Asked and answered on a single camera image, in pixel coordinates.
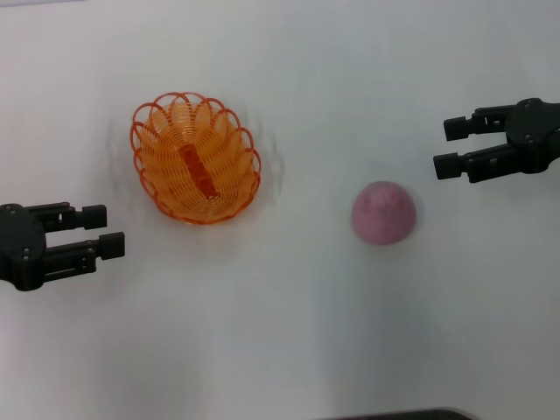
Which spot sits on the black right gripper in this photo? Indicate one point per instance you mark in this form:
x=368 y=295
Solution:
x=536 y=135

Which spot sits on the pink peach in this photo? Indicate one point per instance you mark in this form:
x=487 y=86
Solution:
x=384 y=214

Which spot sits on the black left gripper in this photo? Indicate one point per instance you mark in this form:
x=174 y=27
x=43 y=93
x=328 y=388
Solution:
x=19 y=245

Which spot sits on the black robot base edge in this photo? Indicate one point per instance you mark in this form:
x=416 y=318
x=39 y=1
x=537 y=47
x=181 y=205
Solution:
x=407 y=415

